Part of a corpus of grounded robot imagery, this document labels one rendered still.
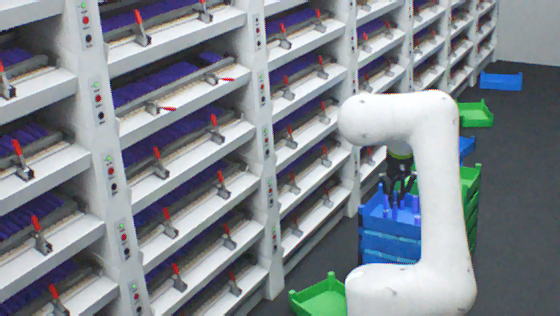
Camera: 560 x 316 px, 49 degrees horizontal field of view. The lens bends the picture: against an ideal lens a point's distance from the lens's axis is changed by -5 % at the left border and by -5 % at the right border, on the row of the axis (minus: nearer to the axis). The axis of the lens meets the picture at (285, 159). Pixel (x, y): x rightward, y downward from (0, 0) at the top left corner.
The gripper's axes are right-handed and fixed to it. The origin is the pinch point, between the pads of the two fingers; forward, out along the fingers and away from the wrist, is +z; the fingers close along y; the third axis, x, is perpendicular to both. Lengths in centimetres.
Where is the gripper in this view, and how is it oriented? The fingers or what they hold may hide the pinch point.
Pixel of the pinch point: (395, 199)
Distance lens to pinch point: 223.6
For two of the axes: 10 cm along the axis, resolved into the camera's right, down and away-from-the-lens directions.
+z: 0.6, 6.6, 7.5
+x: -0.2, -7.5, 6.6
